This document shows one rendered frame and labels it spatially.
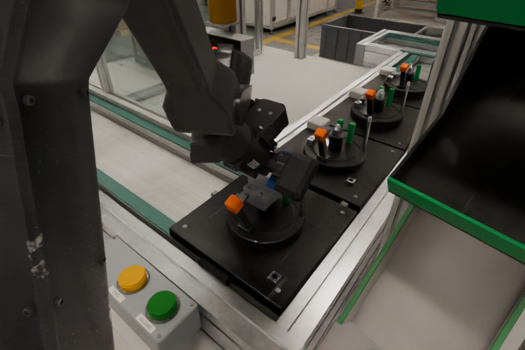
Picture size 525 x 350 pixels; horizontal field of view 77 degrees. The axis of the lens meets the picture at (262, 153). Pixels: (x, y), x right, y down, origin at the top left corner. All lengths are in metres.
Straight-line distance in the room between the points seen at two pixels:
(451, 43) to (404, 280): 0.27
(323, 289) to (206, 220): 0.23
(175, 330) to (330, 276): 0.24
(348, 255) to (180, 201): 0.36
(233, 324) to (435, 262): 0.27
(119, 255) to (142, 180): 0.25
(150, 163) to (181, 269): 0.37
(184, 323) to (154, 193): 0.34
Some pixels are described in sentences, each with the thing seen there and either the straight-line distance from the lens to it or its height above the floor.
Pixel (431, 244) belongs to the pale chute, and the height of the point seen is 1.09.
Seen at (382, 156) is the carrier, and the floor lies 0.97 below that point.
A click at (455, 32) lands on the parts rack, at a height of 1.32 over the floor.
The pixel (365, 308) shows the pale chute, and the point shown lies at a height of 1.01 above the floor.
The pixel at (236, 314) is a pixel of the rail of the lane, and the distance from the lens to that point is 0.52.
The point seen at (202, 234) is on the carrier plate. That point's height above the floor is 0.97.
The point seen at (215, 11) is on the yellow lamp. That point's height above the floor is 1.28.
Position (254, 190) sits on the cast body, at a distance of 0.53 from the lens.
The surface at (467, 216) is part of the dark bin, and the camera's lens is 0.31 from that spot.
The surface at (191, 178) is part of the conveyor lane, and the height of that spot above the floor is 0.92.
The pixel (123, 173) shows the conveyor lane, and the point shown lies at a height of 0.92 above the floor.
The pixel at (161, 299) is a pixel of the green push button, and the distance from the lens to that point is 0.52.
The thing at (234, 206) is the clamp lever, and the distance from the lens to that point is 0.48.
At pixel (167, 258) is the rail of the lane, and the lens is 0.59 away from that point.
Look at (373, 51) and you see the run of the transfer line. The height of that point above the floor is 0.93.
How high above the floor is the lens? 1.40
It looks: 34 degrees down
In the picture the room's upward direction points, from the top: straight up
